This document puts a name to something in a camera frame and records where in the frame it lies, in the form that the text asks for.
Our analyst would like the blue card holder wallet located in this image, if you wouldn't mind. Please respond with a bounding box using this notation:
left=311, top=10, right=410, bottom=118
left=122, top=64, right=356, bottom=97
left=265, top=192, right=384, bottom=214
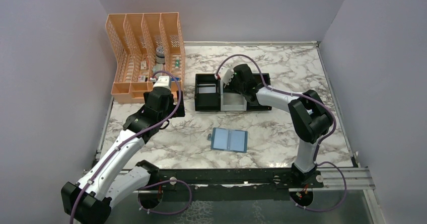
left=207, top=127, right=248, bottom=153

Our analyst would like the white red labelled box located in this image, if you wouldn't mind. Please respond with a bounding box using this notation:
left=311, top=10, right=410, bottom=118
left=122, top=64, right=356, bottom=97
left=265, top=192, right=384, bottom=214
left=137, top=75, right=147, bottom=83

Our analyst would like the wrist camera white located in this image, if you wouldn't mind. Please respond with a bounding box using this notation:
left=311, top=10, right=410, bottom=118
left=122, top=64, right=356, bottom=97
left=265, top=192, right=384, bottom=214
left=215, top=66, right=235, bottom=88
left=150, top=76, right=171, bottom=90

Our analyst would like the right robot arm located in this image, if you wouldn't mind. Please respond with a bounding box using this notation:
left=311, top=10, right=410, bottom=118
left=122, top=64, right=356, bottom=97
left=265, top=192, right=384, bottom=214
left=228, top=64, right=333, bottom=187

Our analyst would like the aluminium frame rail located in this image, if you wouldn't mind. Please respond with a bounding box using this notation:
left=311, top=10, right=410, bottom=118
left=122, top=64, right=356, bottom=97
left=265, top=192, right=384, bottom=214
left=319, top=167, right=376, bottom=190

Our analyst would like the black left card tray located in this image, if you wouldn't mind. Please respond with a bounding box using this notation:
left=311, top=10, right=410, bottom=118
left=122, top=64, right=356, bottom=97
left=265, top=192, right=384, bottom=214
left=194, top=73, right=221, bottom=112

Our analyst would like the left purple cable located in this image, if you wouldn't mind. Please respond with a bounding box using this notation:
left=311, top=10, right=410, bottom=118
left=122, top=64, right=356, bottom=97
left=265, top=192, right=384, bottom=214
left=69, top=70, right=193, bottom=224

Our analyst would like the white middle card tray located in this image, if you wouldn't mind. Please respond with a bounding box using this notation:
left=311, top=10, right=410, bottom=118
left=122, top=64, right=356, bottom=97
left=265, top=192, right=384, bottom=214
left=220, top=82, right=247, bottom=112

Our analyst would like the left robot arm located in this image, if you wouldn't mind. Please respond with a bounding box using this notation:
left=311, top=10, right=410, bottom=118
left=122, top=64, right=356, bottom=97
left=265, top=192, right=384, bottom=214
left=61, top=87, right=185, bottom=223

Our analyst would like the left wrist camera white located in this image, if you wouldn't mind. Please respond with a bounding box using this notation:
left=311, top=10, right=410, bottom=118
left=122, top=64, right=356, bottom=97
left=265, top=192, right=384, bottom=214
left=150, top=76, right=171, bottom=90

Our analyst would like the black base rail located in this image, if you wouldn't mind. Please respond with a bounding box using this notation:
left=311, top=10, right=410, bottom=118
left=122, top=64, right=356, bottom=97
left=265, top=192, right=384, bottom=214
left=148, top=168, right=324, bottom=190

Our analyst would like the orange plastic desk organizer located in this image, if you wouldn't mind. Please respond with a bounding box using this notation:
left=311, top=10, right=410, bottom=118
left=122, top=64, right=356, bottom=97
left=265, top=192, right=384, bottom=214
left=105, top=12, right=186, bottom=104

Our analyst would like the silver crest card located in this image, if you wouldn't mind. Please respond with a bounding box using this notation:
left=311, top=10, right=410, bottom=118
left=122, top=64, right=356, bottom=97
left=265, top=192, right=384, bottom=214
left=197, top=85, right=217, bottom=94

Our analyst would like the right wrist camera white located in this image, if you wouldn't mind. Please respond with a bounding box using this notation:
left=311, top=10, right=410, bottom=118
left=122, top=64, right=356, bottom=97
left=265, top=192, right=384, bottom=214
left=215, top=66, right=235, bottom=88

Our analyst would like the green white small bottle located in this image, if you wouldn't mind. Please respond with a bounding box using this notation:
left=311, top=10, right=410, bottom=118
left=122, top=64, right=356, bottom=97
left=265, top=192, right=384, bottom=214
left=175, top=57, right=180, bottom=69

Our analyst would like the round tin in organizer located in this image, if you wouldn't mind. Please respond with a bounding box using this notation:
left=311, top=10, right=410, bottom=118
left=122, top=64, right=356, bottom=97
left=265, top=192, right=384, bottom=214
left=155, top=46, right=166, bottom=64

